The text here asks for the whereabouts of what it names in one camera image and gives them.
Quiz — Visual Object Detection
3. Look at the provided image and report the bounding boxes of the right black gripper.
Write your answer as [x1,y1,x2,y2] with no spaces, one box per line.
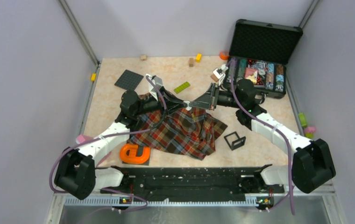
[189,84,242,111]

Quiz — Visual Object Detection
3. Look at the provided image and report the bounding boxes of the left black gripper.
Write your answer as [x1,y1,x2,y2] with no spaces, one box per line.
[135,86,187,118]

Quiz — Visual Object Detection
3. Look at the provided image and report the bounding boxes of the plaid flannel shirt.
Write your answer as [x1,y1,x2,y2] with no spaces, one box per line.
[127,108,227,160]

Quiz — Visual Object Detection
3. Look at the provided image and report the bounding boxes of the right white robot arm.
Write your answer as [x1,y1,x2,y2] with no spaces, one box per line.
[188,79,336,194]

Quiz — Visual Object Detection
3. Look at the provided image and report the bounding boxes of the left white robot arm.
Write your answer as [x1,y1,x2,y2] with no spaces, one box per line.
[50,89,190,200]

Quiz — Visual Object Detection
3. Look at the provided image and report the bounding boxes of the green lego brick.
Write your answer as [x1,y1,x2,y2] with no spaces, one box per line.
[174,82,191,94]

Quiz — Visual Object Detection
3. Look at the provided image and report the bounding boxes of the tan wooden block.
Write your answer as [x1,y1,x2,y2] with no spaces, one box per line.
[210,74,219,82]

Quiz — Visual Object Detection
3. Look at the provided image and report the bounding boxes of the brown wooden block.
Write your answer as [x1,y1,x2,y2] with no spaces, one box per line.
[188,57,194,67]

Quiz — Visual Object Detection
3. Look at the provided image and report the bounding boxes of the yellow lego brick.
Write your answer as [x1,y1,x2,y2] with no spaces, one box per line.
[195,53,202,63]

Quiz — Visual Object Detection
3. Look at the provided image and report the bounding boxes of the dark grey lego baseplate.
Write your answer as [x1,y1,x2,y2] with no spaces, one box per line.
[114,70,144,91]

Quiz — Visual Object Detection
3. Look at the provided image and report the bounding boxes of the black aluminium case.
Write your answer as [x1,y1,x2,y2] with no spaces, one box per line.
[221,19,303,98]

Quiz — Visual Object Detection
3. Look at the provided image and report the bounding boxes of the pink foam block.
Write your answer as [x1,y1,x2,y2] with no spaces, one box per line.
[75,134,93,144]

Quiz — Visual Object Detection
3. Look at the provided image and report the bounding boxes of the green and pink blocks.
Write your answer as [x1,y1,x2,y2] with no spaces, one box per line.
[298,113,316,139]

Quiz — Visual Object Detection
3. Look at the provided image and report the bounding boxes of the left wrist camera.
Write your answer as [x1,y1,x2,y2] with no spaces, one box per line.
[145,74,163,101]

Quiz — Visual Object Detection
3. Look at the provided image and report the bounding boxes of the black wire frame cube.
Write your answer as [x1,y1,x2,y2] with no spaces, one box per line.
[224,132,247,151]

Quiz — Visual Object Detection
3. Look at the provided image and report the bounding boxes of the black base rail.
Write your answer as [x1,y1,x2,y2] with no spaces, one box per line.
[114,167,285,202]

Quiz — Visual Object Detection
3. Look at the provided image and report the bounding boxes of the yellow block near wall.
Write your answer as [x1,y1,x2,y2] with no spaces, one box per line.
[91,73,97,82]

